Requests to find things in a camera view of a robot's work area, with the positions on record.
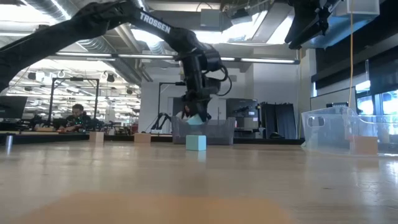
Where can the silver spiral ventilation duct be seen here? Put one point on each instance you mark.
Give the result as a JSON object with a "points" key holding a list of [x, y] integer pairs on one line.
{"points": [[90, 43]]}

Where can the dark computer monitor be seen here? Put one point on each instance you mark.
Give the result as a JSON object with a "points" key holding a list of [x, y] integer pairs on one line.
{"points": [[12, 107]]}

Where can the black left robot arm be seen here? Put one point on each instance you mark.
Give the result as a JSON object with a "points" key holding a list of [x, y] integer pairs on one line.
{"points": [[155, 26]]}

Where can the black curtain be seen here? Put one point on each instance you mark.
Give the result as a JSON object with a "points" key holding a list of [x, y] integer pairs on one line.
{"points": [[281, 121]]}

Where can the dark storage cabinet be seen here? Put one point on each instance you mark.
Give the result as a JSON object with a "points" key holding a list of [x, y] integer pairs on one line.
{"points": [[242, 105]]}

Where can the grey translucent plastic bin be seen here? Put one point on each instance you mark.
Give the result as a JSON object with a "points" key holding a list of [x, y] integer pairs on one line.
{"points": [[220, 133]]}

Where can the black gantry frame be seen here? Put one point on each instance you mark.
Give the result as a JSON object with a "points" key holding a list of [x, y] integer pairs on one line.
{"points": [[74, 79], [169, 83]]}

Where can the silver metal post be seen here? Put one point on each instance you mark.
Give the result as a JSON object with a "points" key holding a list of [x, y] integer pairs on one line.
{"points": [[9, 141]]}

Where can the clear plastic bin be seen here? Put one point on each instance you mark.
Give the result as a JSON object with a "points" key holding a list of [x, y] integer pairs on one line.
{"points": [[329, 133]]}

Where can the teal cube block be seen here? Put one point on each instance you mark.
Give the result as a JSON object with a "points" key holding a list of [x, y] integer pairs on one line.
{"points": [[196, 143]]}

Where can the person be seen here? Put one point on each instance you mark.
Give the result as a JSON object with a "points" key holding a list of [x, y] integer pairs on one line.
{"points": [[76, 119]]}

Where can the small orange cube block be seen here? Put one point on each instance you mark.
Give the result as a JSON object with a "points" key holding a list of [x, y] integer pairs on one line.
{"points": [[363, 145]]}

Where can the black aluminium table frame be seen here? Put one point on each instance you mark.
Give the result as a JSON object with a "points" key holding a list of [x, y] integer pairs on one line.
{"points": [[273, 141]]}

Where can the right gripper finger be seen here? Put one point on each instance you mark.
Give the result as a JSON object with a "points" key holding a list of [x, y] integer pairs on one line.
{"points": [[311, 34], [298, 26]]}

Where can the teal rectangular block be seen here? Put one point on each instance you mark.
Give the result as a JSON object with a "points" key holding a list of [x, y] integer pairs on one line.
{"points": [[196, 120]]}

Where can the small natural wood block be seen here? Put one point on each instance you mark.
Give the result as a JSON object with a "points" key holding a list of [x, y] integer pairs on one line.
{"points": [[96, 137]]}

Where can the long ceiling light bar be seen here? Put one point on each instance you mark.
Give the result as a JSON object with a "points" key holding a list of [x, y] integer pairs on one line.
{"points": [[267, 60]]}

